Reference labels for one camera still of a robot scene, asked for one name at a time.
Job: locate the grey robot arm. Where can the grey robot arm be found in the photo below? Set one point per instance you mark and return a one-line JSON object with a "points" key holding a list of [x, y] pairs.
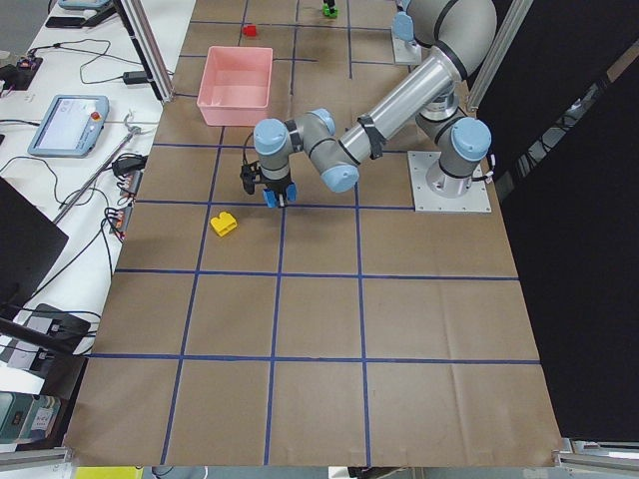
{"points": [[458, 35]]}

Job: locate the pink plastic box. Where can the pink plastic box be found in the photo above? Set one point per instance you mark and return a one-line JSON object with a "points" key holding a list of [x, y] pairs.
{"points": [[235, 86]]}

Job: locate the metal rod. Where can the metal rod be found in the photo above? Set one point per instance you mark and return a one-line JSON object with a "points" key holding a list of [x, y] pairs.
{"points": [[132, 131]]}

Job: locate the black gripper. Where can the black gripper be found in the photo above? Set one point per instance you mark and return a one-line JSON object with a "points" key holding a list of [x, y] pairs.
{"points": [[278, 188]]}

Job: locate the aluminium frame post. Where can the aluminium frame post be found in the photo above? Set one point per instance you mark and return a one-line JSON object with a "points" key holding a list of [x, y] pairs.
{"points": [[137, 25]]}

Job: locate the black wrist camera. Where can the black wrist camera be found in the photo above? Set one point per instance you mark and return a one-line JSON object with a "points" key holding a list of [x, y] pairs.
{"points": [[251, 175]]}

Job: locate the yellow toy block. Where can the yellow toy block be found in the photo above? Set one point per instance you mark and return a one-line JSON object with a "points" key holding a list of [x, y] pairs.
{"points": [[223, 223]]}

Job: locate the teach pendant tablet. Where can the teach pendant tablet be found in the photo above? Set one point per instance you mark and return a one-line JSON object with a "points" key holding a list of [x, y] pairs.
{"points": [[71, 126]]}

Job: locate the green toy block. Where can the green toy block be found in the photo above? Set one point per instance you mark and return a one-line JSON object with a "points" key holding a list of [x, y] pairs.
{"points": [[329, 9]]}

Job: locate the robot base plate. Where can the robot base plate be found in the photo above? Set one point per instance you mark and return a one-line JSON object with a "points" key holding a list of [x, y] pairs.
{"points": [[433, 191]]}

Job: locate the red toy block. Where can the red toy block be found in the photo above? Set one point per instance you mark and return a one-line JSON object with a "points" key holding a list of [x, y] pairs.
{"points": [[250, 30]]}

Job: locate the black power adapter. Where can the black power adapter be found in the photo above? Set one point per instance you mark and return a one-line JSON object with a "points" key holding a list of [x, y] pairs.
{"points": [[135, 78]]}

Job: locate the black monitor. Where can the black monitor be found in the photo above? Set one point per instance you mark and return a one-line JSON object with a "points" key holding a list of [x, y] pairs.
{"points": [[30, 245]]}

